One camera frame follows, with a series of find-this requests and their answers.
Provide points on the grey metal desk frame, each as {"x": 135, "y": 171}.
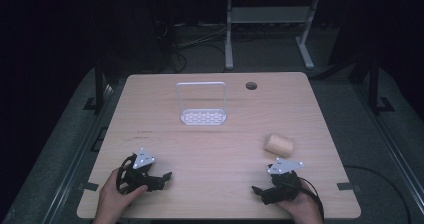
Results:
{"x": 266, "y": 15}

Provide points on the clear plastic container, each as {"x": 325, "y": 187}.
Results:
{"x": 203, "y": 117}

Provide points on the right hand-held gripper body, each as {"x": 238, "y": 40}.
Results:
{"x": 283, "y": 180}

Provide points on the black tape strip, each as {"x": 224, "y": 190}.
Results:
{"x": 345, "y": 186}
{"x": 90, "y": 186}

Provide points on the person's left hand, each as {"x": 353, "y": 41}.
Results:
{"x": 113, "y": 197}

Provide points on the round black table grommet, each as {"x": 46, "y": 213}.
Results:
{"x": 251, "y": 85}

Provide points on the person's right hand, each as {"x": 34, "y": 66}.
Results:
{"x": 301, "y": 205}

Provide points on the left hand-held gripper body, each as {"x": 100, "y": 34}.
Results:
{"x": 133, "y": 175}

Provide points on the black metal stand post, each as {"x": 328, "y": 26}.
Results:
{"x": 98, "y": 84}
{"x": 374, "y": 84}

